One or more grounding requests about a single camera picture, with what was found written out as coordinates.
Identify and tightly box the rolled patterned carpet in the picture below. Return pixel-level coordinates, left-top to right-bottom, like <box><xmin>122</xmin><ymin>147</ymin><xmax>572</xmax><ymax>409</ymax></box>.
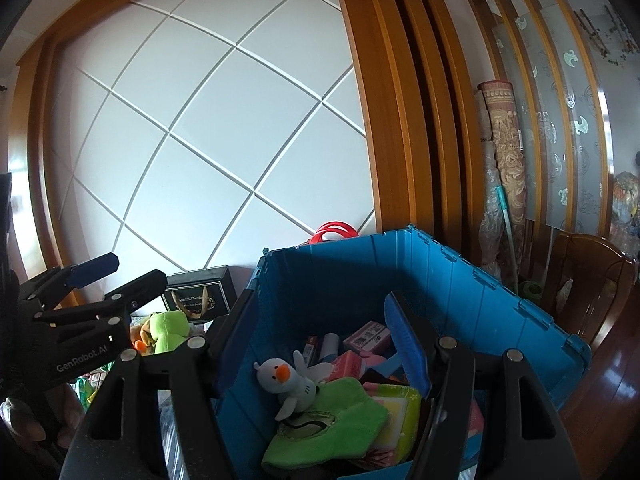
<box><xmin>476</xmin><ymin>78</ymin><xmax>532</xmax><ymax>281</ymax></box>

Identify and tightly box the blue plastic storage crate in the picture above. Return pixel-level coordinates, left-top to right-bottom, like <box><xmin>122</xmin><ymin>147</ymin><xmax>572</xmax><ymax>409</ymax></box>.
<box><xmin>216</xmin><ymin>226</ymin><xmax>591</xmax><ymax>479</ymax></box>

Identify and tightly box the white goose plush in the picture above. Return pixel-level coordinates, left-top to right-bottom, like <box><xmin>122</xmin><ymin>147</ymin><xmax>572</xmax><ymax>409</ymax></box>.
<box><xmin>253</xmin><ymin>350</ymin><xmax>333</xmax><ymax>422</ymax></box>

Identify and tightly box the wooden chair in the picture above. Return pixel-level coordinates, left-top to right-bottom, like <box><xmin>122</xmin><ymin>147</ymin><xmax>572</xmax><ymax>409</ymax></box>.
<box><xmin>527</xmin><ymin>228</ymin><xmax>639</xmax><ymax>359</ymax></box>

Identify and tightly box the black gift bag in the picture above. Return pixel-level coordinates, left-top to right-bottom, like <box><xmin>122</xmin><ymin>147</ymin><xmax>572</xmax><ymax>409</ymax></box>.
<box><xmin>162</xmin><ymin>266</ymin><xmax>238</xmax><ymax>323</ymax></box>

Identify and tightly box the red plastic case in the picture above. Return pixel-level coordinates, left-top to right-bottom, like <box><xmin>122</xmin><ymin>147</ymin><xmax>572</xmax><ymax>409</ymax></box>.
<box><xmin>305</xmin><ymin>220</ymin><xmax>359</xmax><ymax>245</ymax></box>

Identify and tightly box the green flat plush cloth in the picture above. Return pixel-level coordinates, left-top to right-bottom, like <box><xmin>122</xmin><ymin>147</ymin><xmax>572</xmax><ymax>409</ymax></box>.
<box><xmin>262</xmin><ymin>378</ymin><xmax>390</xmax><ymax>470</ymax></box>

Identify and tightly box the brown bear plush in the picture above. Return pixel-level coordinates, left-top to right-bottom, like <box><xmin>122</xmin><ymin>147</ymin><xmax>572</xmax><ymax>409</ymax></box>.
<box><xmin>130</xmin><ymin>321</ymin><xmax>154</xmax><ymax>356</ymax></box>

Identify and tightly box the large green plush toy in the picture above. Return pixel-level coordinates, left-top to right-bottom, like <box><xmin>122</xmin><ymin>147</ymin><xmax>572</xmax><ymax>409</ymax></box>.
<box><xmin>149</xmin><ymin>311</ymin><xmax>190</xmax><ymax>353</ymax></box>

